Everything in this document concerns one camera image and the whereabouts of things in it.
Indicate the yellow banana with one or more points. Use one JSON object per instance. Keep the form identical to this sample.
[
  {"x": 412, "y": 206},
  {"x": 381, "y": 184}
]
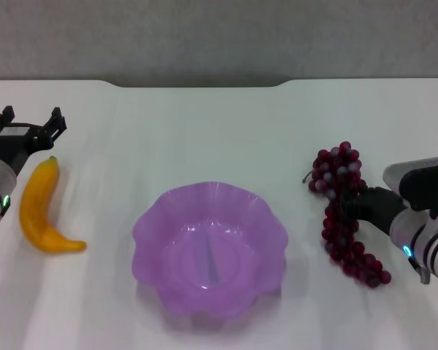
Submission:
[{"x": 36, "y": 204}]

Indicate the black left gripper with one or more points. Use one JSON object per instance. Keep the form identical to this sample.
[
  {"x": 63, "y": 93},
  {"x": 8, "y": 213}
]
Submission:
[{"x": 11, "y": 146}]

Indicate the dark red grape bunch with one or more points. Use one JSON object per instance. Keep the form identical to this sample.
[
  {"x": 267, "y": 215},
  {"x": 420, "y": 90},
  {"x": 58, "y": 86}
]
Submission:
[{"x": 337, "y": 171}]

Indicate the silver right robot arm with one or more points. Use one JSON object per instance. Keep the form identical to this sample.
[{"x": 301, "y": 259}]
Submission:
[{"x": 430, "y": 244}]

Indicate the right wrist camera housing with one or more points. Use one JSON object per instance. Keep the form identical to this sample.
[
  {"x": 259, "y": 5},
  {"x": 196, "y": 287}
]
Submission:
[{"x": 423, "y": 186}]

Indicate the purple wavy plastic bowl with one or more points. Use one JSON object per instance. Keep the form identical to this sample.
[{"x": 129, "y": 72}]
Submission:
[{"x": 190, "y": 226}]

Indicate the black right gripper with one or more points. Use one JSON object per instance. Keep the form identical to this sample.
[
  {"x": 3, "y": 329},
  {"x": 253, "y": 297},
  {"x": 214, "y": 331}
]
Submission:
[{"x": 383, "y": 208}]

